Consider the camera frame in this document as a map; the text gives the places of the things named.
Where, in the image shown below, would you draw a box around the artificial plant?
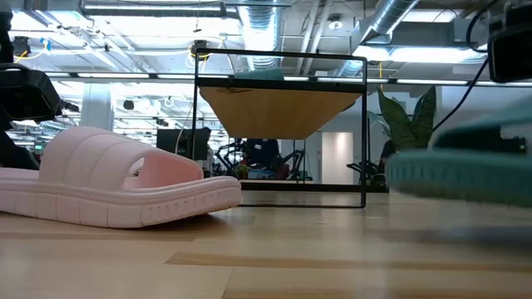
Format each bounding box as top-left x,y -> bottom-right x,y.
367,86 -> 438,153

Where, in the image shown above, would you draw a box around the pink rubber slide sandal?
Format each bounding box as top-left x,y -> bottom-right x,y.
0,125 -> 243,229

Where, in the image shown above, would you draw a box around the background wooden table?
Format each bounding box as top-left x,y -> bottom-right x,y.
239,178 -> 315,186

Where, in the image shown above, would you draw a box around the background black robot arms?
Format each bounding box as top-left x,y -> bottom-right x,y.
347,159 -> 387,192
214,138 -> 307,182

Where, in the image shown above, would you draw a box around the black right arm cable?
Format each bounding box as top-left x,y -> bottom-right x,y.
431,0 -> 502,134

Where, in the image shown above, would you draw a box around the green rubber slide sandal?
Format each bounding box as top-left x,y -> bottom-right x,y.
384,97 -> 532,208
233,68 -> 286,81

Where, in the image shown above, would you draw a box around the dark background monitor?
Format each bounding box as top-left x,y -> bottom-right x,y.
156,126 -> 212,161

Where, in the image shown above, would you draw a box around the white door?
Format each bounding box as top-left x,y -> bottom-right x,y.
322,131 -> 354,186

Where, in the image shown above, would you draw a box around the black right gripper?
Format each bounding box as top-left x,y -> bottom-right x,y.
487,2 -> 532,84

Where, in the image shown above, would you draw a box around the wooden shelf black metal frame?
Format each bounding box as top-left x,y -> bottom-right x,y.
193,47 -> 369,208

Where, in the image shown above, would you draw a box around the black aluminium table frame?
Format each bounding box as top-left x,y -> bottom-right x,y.
239,182 -> 390,194

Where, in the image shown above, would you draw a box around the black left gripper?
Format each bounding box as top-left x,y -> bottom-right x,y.
0,61 -> 63,171

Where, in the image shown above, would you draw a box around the white building column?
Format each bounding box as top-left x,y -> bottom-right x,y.
80,82 -> 116,132

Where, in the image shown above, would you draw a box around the silver spiral ventilation duct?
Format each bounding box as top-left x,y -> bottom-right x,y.
334,0 -> 421,78
237,0 -> 284,71

